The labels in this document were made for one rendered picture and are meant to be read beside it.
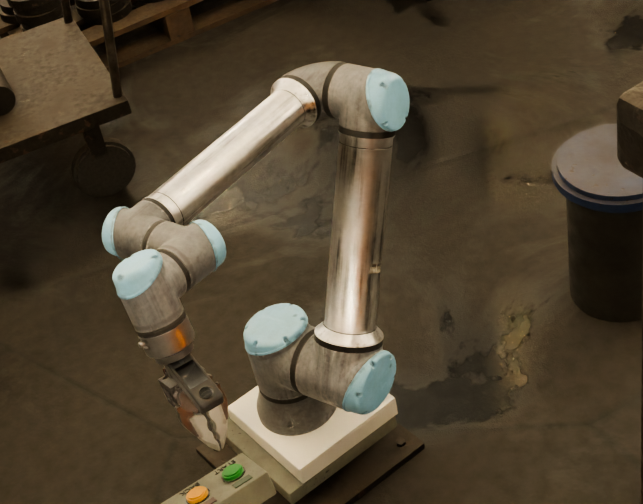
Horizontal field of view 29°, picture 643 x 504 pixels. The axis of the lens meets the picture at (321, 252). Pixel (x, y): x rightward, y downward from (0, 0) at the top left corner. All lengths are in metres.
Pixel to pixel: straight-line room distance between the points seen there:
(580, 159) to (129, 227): 1.28
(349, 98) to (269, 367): 0.64
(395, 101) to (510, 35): 1.94
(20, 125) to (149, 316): 1.86
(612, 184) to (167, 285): 1.29
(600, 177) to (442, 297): 0.60
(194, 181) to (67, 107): 1.60
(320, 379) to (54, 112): 1.54
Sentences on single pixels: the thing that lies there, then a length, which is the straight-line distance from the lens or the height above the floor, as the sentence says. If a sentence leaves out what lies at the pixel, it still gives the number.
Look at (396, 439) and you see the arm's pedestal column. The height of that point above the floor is 0.02.
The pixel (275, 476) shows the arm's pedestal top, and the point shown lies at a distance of 2.90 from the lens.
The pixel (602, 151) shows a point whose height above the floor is 0.43.
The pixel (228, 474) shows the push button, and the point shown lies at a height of 0.61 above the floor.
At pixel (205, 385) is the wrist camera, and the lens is 2.14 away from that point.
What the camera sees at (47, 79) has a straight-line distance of 4.09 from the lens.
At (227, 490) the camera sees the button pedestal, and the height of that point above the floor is 0.61.
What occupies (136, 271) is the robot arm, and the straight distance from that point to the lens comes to 2.09.
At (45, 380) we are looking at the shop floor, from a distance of 3.48.
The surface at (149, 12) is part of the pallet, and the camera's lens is 4.69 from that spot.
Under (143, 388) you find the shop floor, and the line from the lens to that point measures 3.36.
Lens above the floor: 2.31
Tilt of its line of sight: 40 degrees down
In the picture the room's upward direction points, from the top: 12 degrees counter-clockwise
